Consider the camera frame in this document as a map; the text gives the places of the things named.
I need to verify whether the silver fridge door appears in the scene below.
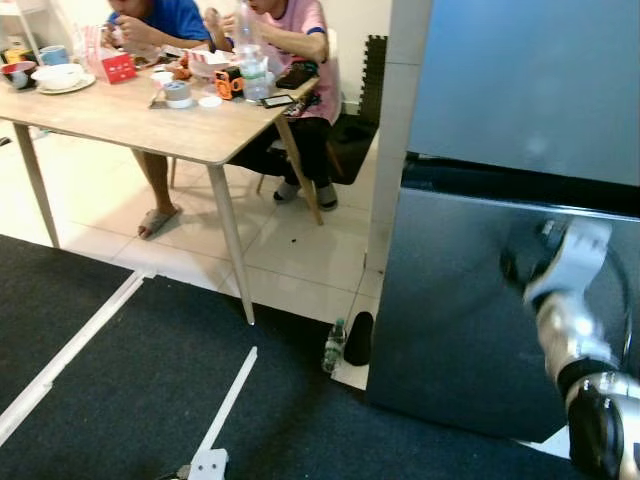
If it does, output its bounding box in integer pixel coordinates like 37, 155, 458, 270
365, 155, 640, 446

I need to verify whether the silver fridge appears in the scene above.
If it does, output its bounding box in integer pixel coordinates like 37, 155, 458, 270
365, 0, 640, 301

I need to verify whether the black slipper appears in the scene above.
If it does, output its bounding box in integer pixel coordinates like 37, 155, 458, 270
342, 310, 376, 368

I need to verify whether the small plastic bottle green label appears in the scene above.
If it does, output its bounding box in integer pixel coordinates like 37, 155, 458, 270
322, 318, 348, 376

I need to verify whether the black foam mat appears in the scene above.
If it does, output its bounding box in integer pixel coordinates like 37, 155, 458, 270
330, 35, 391, 186

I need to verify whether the dark floor carpet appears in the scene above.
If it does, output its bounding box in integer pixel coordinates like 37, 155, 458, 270
0, 232, 640, 480

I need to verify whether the dark pouch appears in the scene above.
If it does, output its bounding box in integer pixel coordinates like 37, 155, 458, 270
275, 60, 323, 91

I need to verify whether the black framed small screen device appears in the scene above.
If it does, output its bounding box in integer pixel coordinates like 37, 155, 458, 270
260, 92, 298, 109

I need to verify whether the person in pink shirt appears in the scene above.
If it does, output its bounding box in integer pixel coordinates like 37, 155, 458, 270
205, 0, 343, 213

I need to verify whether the short white floor tape strip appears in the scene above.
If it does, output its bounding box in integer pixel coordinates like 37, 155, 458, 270
195, 345, 259, 456

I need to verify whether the large clear teal-capped water bottle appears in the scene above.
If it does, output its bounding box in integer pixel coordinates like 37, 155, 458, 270
232, 0, 273, 101

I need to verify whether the orange black small radio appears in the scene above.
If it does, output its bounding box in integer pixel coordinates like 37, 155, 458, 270
213, 65, 246, 101

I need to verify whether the brown sandal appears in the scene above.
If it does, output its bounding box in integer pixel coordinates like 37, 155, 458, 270
137, 205, 183, 241

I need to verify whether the red white striped food box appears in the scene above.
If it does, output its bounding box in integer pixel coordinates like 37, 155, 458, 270
185, 48, 236, 81

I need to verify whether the patterned tape roll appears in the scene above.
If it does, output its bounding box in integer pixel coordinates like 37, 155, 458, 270
162, 80, 196, 109

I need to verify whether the light wooden dining table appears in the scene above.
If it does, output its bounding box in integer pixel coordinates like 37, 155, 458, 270
0, 60, 323, 326

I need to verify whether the person in blue shirt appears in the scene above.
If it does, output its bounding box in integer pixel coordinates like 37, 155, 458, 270
100, 0, 216, 241

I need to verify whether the red white striped paper bag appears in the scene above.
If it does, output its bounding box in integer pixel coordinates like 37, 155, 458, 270
98, 50, 139, 86

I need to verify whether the long white floor tape strip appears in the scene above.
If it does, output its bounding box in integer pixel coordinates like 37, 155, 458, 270
0, 268, 156, 448

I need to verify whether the patterned plate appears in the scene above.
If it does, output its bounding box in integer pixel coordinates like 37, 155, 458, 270
35, 72, 98, 96

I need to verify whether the blue mug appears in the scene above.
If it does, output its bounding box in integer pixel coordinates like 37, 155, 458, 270
38, 44, 71, 67

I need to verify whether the red white paper bowl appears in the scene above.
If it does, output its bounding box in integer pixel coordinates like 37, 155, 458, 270
0, 60, 39, 91

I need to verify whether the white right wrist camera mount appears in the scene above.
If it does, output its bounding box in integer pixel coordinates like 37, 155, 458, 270
525, 218, 613, 306

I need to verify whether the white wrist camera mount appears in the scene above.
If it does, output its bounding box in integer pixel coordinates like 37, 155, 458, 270
185, 448, 231, 480
525, 218, 613, 306

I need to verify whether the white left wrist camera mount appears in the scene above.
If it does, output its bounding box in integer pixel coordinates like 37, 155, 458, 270
185, 448, 231, 480

